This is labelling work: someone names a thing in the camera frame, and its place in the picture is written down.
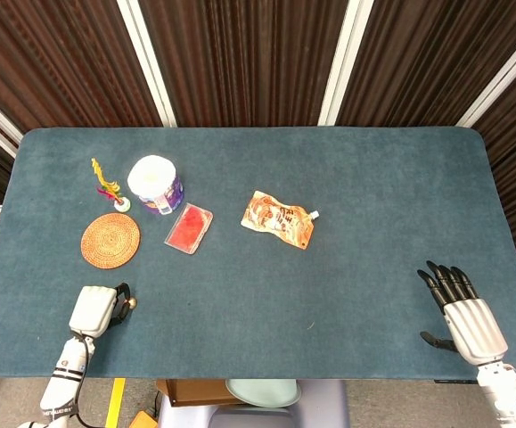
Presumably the pale green round plate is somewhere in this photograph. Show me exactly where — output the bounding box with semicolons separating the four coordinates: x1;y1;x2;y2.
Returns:
225;378;302;408

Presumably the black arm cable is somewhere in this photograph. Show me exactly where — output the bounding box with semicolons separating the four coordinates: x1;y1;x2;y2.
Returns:
69;330;107;428

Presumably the orange spouted snack pouch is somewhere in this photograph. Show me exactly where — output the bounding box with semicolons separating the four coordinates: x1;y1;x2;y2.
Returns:
240;190;321;251

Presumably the round woven rattan coaster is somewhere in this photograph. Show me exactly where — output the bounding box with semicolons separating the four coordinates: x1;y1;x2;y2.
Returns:
80;212;142;270

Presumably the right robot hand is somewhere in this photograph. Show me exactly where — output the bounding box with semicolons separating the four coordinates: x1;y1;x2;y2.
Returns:
416;260;509;367

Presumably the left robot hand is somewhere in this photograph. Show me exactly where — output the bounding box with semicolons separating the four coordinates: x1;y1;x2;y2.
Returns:
68;282;131;339

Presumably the clear box with red contents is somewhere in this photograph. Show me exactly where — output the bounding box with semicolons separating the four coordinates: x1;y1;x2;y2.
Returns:
164;202;214;256

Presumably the white purple lidded canister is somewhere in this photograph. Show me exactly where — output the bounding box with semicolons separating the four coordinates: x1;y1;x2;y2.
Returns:
127;154;185;217

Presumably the colourful feather shuttlecock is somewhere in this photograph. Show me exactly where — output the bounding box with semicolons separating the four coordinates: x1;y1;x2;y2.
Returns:
90;157;131;213

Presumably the orange object on floor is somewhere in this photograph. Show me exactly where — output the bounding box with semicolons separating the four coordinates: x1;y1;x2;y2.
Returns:
128;410;159;428

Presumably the brown cardboard box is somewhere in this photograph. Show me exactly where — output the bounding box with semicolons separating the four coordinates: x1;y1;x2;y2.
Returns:
164;379;243;407

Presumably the yellow floor tape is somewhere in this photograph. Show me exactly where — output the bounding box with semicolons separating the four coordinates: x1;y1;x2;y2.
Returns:
104;377;127;428

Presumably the blue table mat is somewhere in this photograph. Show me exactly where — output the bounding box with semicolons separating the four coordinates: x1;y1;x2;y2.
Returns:
0;127;516;382

